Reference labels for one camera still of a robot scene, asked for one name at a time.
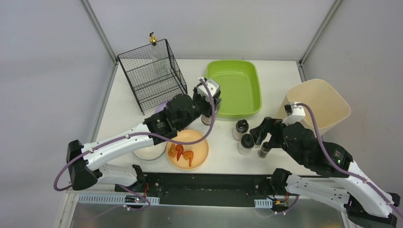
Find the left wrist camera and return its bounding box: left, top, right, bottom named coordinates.
left=196, top=77, right=221, bottom=102

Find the beige waste bin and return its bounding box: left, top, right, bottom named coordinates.
left=274, top=79, right=351, bottom=135

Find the purple cable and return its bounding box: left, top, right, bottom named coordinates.
left=255, top=102, right=403, bottom=219
left=53, top=78, right=217, bottom=211

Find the dark sauce bottle red label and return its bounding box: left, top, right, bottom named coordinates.
left=201, top=106, right=220, bottom=125

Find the purple plate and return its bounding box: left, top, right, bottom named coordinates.
left=154, top=102, right=167, bottom=114

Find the orange plate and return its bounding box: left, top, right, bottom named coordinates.
left=165, top=130, right=209, bottom=171

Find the black-lid spice jar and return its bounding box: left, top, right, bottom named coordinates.
left=232, top=119, right=249, bottom=141

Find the white floral bowl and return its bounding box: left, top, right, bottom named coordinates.
left=134, top=142, right=166, bottom=160

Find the black-lid glass jar front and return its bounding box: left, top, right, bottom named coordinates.
left=237, top=133, right=255, bottom=155

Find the green plastic tub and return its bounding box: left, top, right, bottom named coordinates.
left=206, top=60, right=262, bottom=118

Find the gold-top glass oil bottle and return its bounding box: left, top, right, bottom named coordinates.
left=149, top=32, right=170, bottom=77

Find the fried toy nugget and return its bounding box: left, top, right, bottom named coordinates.
left=167, top=143, right=177, bottom=158

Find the red toy chicken wing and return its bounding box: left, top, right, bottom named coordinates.
left=175, top=144, right=184, bottom=161

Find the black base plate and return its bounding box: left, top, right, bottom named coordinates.
left=132, top=172, right=286, bottom=207

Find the orange toy drumstick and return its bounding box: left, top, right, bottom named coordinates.
left=182, top=150, right=194, bottom=167

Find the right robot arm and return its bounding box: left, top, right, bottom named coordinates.
left=250, top=117, right=401, bottom=228

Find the black pepper grinder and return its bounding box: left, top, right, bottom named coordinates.
left=258, top=142, right=272, bottom=158

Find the black wire rack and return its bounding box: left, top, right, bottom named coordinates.
left=117, top=39, right=188, bottom=114

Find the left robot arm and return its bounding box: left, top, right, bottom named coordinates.
left=63, top=79, right=221, bottom=190

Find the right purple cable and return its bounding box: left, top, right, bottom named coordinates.
left=255, top=102, right=403, bottom=219

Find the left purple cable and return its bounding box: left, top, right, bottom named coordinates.
left=53, top=78, right=217, bottom=211

